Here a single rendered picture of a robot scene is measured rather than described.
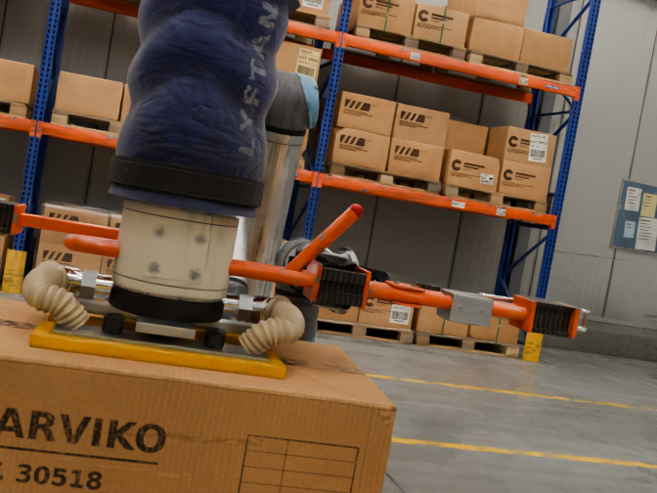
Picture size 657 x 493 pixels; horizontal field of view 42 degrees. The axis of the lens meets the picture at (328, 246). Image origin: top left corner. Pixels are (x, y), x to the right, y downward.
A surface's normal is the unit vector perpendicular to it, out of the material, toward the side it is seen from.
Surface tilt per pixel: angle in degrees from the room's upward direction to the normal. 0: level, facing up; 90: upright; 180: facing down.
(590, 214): 90
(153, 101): 78
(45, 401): 90
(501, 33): 88
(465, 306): 90
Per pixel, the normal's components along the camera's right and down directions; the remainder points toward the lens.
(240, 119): 0.75, -0.09
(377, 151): 0.31, 0.09
